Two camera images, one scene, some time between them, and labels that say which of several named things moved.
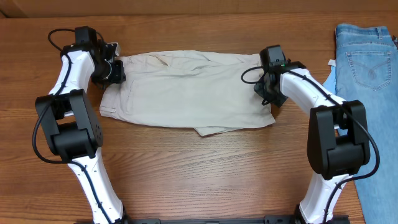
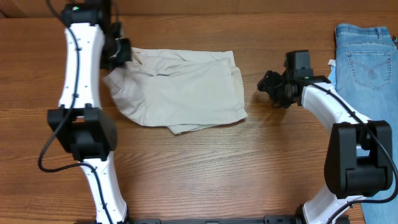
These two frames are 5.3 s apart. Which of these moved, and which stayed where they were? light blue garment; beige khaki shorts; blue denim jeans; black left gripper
Moved: beige khaki shorts; black left gripper
Stayed: blue denim jeans; light blue garment
